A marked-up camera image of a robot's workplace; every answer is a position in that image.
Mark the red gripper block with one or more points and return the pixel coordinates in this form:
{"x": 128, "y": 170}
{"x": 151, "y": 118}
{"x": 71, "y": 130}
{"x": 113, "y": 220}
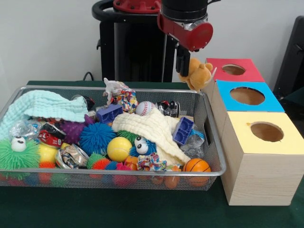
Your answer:
{"x": 190, "y": 35}

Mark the small brown plush toy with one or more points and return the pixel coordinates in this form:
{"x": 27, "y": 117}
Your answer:
{"x": 198, "y": 74}

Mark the purple plastic toy block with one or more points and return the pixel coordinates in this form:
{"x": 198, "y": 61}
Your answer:
{"x": 183, "y": 130}

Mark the cream yellow cloth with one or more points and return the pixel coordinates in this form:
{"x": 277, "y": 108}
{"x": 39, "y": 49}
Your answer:
{"x": 152, "y": 128}

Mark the smooth yellow ball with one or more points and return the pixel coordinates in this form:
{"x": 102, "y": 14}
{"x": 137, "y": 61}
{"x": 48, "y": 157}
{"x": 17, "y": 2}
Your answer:
{"x": 119, "y": 149}

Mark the plain blue spiky ball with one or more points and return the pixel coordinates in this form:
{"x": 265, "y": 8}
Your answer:
{"x": 97, "y": 139}

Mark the shallow metal mesh bin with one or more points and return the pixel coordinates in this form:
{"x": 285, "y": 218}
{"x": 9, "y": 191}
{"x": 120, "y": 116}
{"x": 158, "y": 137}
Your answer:
{"x": 202, "y": 107}

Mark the wooden box with three holes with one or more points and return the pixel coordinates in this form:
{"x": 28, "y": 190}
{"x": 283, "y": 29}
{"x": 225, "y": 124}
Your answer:
{"x": 261, "y": 180}

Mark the crushed black drink can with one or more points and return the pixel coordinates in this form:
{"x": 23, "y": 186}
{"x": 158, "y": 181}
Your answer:
{"x": 169, "y": 108}

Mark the white toy baseball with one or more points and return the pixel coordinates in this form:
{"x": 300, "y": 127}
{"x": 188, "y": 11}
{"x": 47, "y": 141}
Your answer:
{"x": 145, "y": 108}

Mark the crushed clear water bottle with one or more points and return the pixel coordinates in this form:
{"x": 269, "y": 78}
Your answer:
{"x": 194, "y": 145}

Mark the orange toy basketball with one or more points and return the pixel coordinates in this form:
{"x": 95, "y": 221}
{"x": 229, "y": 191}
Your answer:
{"x": 197, "y": 165}

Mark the black upright panel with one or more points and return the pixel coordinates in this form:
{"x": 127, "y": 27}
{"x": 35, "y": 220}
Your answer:
{"x": 292, "y": 59}

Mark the dark green table cloth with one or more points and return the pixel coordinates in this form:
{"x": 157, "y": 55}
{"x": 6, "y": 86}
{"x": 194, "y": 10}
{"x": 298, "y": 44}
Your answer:
{"x": 118, "y": 209}
{"x": 294, "y": 102}

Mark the crushed silver drink can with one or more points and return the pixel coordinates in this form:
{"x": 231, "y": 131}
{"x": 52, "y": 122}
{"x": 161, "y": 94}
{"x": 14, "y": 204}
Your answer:
{"x": 71, "y": 156}

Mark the mint green cloth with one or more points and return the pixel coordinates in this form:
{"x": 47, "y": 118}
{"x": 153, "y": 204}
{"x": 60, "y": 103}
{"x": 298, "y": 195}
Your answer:
{"x": 35, "y": 104}

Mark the green spiky ball with eyes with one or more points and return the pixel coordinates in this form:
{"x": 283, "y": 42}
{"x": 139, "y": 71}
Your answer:
{"x": 21, "y": 159}

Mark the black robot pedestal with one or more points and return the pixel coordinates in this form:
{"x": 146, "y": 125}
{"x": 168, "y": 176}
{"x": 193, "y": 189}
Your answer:
{"x": 137, "y": 47}

